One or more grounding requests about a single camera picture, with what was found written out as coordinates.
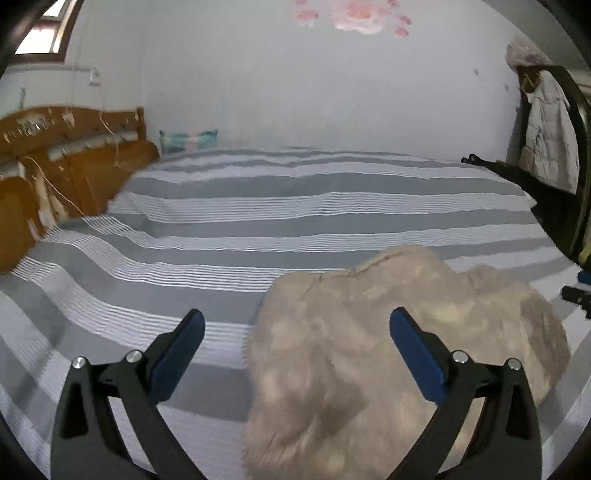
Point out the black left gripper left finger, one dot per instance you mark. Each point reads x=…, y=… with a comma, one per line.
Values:
x=86, y=441

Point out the dark wooden wardrobe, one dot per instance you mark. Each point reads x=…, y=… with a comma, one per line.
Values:
x=565, y=216

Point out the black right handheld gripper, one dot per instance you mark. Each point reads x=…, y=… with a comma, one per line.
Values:
x=578, y=296

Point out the window with dark frame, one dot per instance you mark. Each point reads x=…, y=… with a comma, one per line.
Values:
x=48, y=40

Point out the pink flower wall sticker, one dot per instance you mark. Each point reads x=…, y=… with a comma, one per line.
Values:
x=367, y=17

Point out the grey white striped bedspread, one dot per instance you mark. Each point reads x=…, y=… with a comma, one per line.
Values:
x=211, y=232

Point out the white hanging puffer coat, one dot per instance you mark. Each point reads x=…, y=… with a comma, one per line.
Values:
x=551, y=151

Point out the teal pink striped pillow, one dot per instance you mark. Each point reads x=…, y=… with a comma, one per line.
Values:
x=187, y=143

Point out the plastic bag on wardrobe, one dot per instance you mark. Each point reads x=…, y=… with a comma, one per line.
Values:
x=522, y=52

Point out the brown wooden headboard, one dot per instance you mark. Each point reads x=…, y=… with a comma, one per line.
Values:
x=63, y=162

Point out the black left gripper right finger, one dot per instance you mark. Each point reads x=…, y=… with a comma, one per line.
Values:
x=506, y=442

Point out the beige puffer jacket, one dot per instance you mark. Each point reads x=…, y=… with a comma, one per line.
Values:
x=332, y=395

